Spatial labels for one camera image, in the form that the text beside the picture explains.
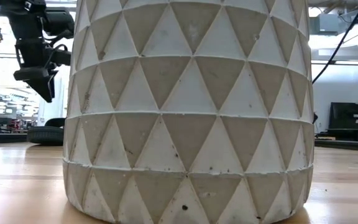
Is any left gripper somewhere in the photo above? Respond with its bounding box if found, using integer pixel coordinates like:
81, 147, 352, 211
13, 14, 73, 103

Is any black slide sandal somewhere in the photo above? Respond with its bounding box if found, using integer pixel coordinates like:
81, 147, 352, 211
26, 117, 67, 146

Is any white column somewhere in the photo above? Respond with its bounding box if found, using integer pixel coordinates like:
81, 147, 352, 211
37, 77, 65, 125

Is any succulent in white geometric pot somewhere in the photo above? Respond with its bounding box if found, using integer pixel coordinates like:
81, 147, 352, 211
62, 0, 316, 224

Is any black cabinet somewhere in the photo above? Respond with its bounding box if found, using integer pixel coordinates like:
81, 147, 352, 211
327, 101, 358, 142

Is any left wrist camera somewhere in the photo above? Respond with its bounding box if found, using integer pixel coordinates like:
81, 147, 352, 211
44, 8, 75, 39

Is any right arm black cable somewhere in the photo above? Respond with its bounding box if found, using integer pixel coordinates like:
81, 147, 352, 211
311, 0, 358, 85

